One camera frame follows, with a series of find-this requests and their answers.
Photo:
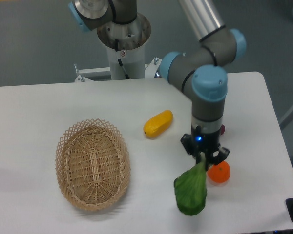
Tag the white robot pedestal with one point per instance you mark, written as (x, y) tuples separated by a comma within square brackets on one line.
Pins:
[(125, 47)]

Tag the yellow mango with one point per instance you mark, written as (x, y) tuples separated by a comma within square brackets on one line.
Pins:
[(158, 124)]

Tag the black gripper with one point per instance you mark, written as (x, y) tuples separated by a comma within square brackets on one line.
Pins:
[(204, 138)]

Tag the green bok choy vegetable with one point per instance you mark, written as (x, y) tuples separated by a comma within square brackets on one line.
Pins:
[(190, 189)]

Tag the dark red round object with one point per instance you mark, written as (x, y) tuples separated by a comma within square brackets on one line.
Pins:
[(222, 129)]

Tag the woven wicker basket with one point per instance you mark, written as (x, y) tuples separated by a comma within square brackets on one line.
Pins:
[(92, 165)]

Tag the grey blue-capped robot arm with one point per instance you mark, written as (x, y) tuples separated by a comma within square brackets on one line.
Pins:
[(200, 76)]

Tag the orange tangerine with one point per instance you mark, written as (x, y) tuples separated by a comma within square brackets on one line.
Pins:
[(219, 173)]

